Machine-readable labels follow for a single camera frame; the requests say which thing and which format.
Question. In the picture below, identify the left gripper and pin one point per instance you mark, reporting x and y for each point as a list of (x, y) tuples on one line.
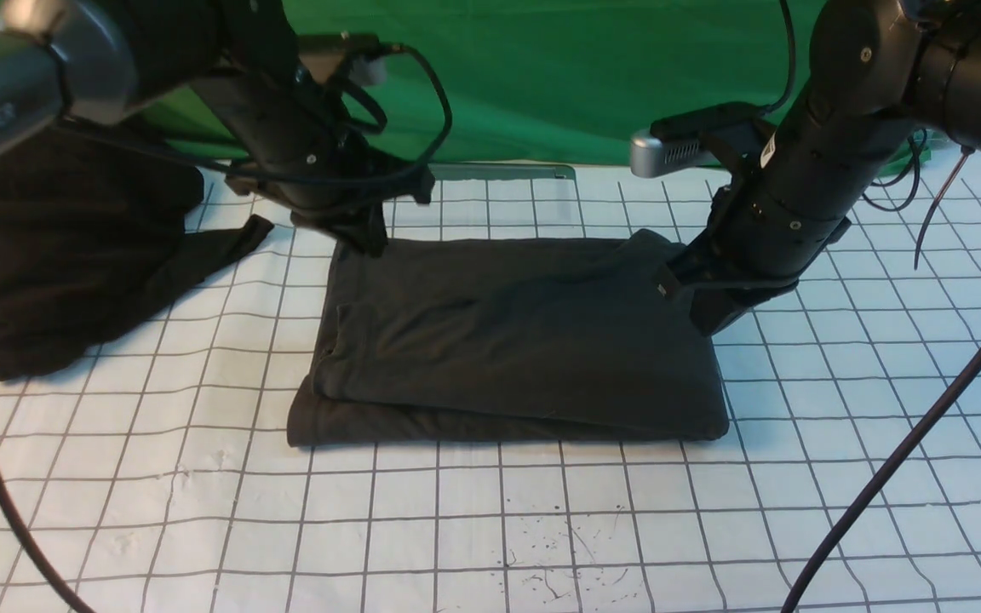
[(342, 202)]

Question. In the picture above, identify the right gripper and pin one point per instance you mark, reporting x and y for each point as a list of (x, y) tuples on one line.
[(750, 251)]

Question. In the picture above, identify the gray long-sleeve top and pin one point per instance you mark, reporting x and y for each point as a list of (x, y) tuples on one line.
[(510, 340)]

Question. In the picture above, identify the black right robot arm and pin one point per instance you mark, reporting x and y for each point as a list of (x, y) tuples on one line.
[(878, 70)]

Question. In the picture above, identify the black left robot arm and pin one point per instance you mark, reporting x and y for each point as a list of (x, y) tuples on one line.
[(293, 101)]

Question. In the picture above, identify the green backdrop cloth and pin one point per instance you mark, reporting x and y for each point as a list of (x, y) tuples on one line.
[(572, 81)]

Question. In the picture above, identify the black garment pile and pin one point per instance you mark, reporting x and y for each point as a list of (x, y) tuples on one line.
[(93, 243)]

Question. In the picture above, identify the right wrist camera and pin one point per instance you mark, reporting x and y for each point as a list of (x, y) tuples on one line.
[(694, 139)]

